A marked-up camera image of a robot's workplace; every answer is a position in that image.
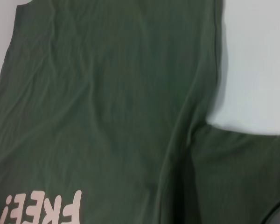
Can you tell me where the dark green FREE t-shirt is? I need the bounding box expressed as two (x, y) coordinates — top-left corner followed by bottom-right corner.
(0, 0), (280, 224)

